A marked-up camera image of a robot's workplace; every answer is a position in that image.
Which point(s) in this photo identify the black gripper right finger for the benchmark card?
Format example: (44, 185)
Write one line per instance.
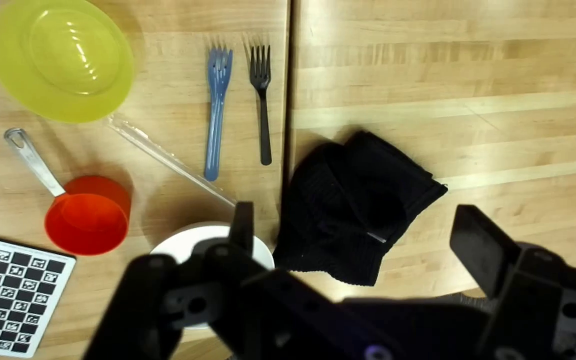
(534, 292)

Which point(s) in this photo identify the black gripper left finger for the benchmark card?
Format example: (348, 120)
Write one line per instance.
(161, 292)

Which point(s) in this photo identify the black cloth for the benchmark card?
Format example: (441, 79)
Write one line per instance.
(348, 201)

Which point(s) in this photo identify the white plate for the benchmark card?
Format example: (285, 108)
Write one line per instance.
(188, 240)

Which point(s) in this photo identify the clear plastic utensil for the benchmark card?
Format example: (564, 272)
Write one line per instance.
(161, 157)

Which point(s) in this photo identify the checkered white cloth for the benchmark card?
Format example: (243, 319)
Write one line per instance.
(9, 292)

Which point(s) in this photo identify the blue plastic fork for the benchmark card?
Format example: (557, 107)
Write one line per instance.
(216, 120)

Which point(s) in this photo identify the black plastic fork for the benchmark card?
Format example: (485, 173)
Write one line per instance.
(265, 132)

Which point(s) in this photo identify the yellow-green plastic bowl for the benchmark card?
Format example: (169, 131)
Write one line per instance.
(60, 61)

